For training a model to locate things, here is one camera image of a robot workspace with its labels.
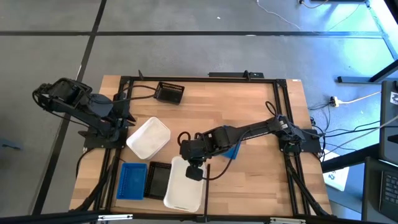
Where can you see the white plastic basket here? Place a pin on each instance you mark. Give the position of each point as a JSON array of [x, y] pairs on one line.
[[183, 193], [148, 138]]

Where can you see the black desk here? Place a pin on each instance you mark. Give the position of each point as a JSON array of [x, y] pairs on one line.
[[371, 193]]

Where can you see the black aluminium rig frame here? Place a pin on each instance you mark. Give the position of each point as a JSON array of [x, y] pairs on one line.
[[202, 79]]

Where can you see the black mounting bar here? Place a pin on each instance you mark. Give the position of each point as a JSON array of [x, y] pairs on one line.
[[230, 75]]

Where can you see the black desk leg bar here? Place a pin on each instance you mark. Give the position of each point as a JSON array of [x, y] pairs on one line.
[[348, 160], [354, 79]]

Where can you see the white floor sign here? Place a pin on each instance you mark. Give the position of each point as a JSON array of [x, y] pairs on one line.
[[337, 180]]

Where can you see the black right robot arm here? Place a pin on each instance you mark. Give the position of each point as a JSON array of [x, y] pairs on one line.
[[255, 130]]

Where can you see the white power strip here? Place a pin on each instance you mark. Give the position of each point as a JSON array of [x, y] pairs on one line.
[[334, 101]]

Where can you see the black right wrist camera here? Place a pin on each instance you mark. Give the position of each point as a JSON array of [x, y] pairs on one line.
[[194, 173]]

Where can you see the silver frame bracket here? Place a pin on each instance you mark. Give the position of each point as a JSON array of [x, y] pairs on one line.
[[115, 217], [287, 220]]

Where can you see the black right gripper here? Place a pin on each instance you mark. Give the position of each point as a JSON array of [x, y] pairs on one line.
[[196, 151]]

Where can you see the black keyboard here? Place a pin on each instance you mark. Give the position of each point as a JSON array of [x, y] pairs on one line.
[[390, 189]]

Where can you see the wooden shelf with black frame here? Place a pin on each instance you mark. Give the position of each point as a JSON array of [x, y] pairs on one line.
[[136, 206]]

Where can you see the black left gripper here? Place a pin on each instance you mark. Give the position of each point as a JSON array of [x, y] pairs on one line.
[[121, 110]]

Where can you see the blue plastic basket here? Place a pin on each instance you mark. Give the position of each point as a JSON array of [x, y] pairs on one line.
[[232, 152], [132, 182]]

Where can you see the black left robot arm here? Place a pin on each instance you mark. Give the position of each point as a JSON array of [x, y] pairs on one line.
[[71, 99]]

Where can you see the black plastic basket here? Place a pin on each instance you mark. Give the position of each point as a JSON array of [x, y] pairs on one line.
[[169, 93], [157, 182]]

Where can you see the gray equipment case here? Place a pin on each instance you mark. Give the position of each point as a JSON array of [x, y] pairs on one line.
[[388, 130]]

